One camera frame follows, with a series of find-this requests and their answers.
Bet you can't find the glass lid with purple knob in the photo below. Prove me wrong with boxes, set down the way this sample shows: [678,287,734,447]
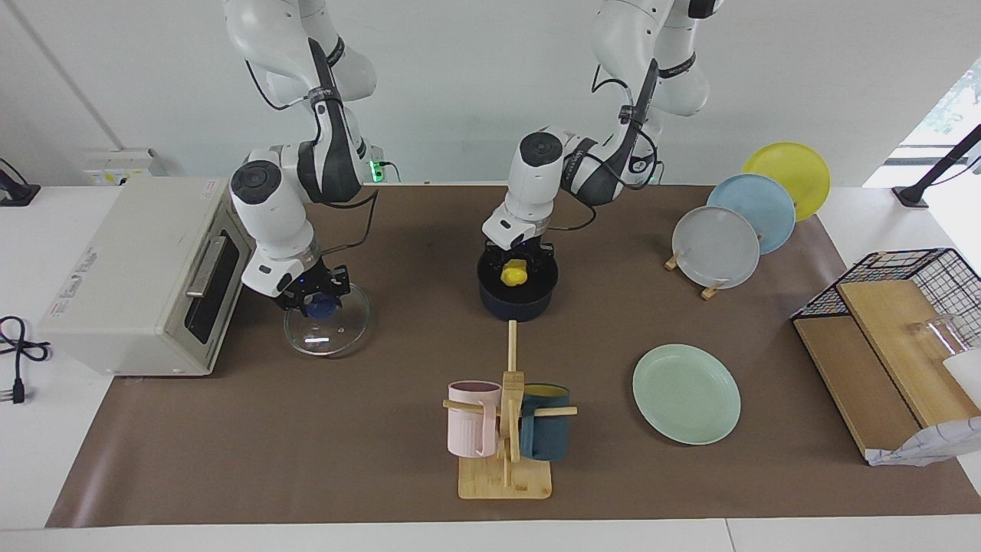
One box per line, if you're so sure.
[284,282,371,357]

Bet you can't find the wooden plate rack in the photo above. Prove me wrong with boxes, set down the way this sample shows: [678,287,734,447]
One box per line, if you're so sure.
[664,249,725,300]

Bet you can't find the grey plate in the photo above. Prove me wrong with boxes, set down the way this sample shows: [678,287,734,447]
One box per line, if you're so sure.
[672,205,761,290]

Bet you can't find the pale green plate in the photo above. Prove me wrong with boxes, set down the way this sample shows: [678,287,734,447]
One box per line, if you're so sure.
[632,343,742,445]

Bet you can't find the light blue plate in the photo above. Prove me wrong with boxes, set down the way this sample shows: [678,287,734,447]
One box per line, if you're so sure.
[707,173,797,255]

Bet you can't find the yellow plate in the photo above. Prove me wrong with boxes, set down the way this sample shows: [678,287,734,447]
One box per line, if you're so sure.
[741,142,832,223]

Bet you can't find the brown table mat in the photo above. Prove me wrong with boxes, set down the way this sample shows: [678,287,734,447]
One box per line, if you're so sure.
[46,184,981,528]

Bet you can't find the beige toaster oven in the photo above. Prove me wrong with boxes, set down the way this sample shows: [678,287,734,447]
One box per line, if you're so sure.
[38,176,261,376]

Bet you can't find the pink mug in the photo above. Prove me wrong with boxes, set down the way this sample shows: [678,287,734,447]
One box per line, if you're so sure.
[448,381,503,458]

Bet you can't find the dark blue mug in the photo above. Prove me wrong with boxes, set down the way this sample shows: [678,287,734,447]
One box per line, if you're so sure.
[519,384,571,462]

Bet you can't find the wooden mug tree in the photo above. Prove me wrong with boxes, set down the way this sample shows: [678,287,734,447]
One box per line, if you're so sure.
[442,320,578,501]

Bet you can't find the black clamp base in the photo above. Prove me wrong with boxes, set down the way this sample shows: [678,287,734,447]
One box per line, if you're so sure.
[0,157,41,207]

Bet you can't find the wooden shelf boards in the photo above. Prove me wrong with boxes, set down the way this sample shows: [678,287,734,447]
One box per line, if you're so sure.
[793,280,981,461]

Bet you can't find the clear glass cup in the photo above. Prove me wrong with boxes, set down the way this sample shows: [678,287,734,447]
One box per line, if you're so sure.
[908,313,978,365]

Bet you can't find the white crumpled cloth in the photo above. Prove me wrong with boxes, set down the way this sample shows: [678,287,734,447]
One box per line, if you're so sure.
[866,416,981,467]

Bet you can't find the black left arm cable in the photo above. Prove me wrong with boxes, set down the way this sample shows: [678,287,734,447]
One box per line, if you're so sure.
[546,61,661,232]

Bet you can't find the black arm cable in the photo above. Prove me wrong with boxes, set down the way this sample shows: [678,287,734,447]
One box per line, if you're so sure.
[546,61,661,232]
[244,34,382,255]

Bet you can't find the black pot with purple handle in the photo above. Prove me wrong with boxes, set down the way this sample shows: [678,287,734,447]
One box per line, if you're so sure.
[477,247,559,323]

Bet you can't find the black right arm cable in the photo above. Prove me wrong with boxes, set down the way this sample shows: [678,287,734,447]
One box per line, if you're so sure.
[244,34,382,255]

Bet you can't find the white wall socket box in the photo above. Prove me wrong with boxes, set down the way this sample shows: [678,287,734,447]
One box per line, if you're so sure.
[83,148,168,186]

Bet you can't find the black power cord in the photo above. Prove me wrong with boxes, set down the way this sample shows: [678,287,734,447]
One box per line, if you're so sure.
[0,316,51,405]

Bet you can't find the black wire basket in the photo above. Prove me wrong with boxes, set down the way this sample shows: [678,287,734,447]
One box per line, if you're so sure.
[792,248,981,361]

